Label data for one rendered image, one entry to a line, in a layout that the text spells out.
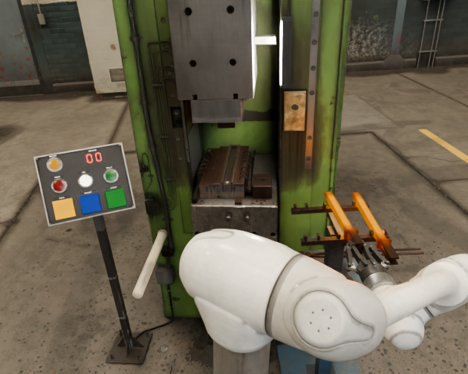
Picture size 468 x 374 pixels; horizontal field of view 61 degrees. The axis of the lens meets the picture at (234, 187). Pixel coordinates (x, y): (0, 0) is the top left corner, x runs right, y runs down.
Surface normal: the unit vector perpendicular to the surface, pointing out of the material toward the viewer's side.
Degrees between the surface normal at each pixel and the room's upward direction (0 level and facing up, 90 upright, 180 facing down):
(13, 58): 90
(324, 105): 90
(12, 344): 0
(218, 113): 90
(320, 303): 54
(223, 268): 43
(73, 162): 60
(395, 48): 90
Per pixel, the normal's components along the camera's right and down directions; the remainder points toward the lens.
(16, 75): 0.11, 0.47
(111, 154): 0.27, -0.06
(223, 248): -0.34, -0.67
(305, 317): -0.27, -0.19
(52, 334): -0.04, -0.87
